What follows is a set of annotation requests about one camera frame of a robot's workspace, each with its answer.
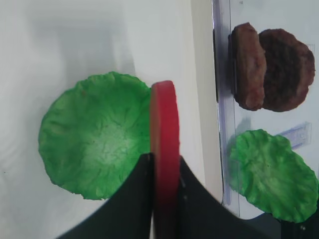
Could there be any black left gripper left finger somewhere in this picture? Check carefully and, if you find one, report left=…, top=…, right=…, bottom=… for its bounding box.
left=60, top=153, right=154, bottom=239

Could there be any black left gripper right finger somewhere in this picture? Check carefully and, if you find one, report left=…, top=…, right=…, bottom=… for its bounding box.
left=177, top=158, right=281, bottom=239

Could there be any red tomato slice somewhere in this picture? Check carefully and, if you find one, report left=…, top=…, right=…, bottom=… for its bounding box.
left=150, top=81, right=180, bottom=239

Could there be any green lettuce leaf in holder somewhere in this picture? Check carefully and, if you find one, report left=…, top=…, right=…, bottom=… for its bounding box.
left=228, top=129, right=319, bottom=223

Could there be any green lettuce leaf on bun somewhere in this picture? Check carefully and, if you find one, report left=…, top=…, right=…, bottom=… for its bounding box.
left=38, top=72, right=151, bottom=200

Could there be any brown meat patty small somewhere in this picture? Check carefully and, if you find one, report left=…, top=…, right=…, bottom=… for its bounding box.
left=231, top=22, right=267, bottom=111

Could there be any dark brown meat patty large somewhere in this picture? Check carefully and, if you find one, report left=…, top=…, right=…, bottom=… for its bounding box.
left=259, top=29, right=315, bottom=112

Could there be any clear acrylic right food holder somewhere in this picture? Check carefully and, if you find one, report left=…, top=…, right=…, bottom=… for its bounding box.
left=212, top=0, right=319, bottom=219

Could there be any white rectangular tray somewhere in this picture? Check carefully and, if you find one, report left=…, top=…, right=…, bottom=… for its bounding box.
left=0, top=0, right=223, bottom=239

